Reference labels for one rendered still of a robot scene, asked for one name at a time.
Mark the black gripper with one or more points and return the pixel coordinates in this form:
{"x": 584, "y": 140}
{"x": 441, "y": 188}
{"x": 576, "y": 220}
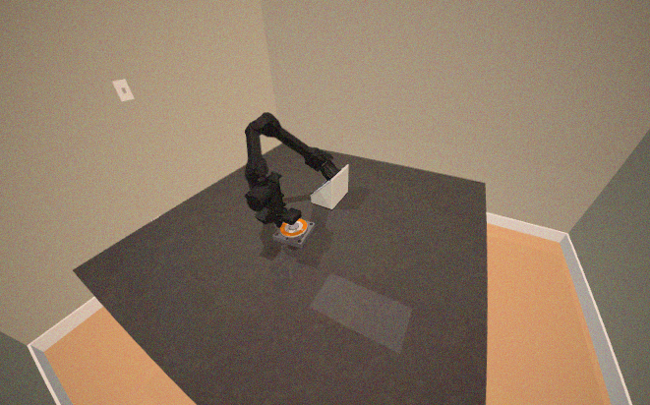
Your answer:
{"x": 289, "y": 217}

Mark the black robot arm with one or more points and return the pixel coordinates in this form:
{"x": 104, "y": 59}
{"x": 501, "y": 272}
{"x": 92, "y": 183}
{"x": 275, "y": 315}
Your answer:
{"x": 264, "y": 188}

